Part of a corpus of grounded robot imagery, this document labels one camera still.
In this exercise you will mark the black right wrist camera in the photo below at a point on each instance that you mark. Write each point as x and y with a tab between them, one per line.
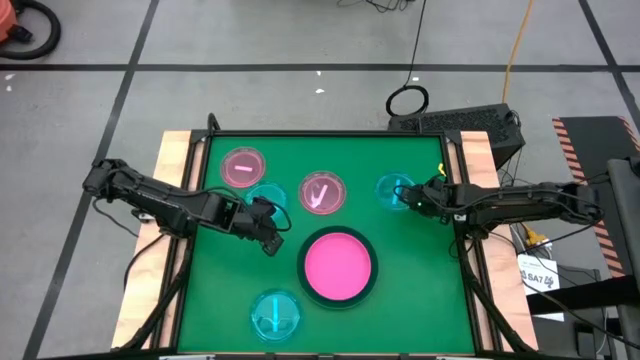
436	184

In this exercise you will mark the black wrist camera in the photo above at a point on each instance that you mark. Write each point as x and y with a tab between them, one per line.
261	206
436	184

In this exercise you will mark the black ramp with hazard stripes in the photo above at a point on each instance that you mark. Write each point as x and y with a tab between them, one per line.
595	145

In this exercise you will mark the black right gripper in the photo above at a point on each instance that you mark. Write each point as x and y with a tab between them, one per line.
435	205

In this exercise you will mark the white printed label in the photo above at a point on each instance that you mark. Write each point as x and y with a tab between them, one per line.
537	265

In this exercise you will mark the cyan translucent small plate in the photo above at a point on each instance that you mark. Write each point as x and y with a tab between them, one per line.
276	192
384	187
262	325

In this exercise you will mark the solid pink plastic plate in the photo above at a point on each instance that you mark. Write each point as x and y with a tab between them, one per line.
337	267

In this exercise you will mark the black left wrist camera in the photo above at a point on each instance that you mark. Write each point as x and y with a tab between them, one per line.
261	206

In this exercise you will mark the small yellow tag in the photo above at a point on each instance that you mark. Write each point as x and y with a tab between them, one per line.
441	169

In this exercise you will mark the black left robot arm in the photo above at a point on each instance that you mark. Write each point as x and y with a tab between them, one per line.
150	192

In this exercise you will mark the black perforated computer case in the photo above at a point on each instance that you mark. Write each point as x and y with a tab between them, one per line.
460	122

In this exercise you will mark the green table mat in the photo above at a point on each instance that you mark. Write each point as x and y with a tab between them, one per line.
350	160

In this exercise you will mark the black flat bar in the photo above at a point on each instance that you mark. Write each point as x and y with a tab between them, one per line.
575	300

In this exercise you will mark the pink translucent small plate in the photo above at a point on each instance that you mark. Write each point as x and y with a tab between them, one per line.
235	176
310	201

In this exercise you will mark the light wooden board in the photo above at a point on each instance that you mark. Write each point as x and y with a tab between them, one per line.
170	150
477	155

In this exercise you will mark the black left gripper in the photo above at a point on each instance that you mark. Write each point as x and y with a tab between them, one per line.
245	224

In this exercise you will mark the black table frame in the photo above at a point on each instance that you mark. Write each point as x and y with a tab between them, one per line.
325	133

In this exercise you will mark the orange vacuum cleaner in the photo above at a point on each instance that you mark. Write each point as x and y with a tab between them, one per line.
6	20

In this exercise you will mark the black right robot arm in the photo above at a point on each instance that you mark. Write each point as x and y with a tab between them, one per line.
525	200

